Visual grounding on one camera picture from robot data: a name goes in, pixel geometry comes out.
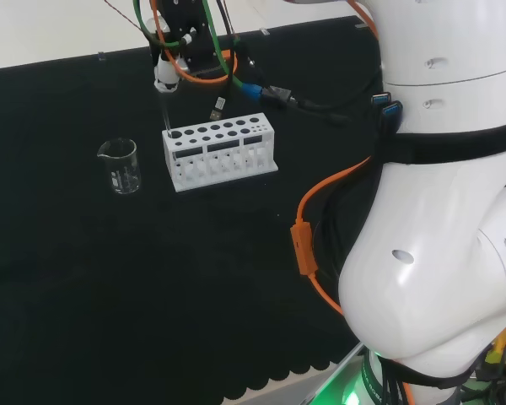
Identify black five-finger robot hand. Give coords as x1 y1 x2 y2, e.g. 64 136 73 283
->
148 0 221 95

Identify white test tube rack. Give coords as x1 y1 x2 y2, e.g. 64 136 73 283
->
161 113 280 194

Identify clear glass beaker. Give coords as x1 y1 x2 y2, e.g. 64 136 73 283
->
95 138 143 196

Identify black bench cloth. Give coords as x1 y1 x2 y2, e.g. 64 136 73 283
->
0 15 387 405

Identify orange flat cable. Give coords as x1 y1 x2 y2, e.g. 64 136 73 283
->
149 0 240 84

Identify thin red wire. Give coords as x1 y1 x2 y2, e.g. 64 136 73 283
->
102 0 148 34

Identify green cable with blue plug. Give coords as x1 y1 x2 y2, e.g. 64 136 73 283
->
201 0 264 101

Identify black cable with usb plug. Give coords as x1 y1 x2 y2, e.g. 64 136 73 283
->
202 0 242 122

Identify black cable bundle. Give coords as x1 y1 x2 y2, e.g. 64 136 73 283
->
234 40 385 128

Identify orange cable with inline box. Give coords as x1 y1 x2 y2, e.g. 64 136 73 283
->
289 0 418 405

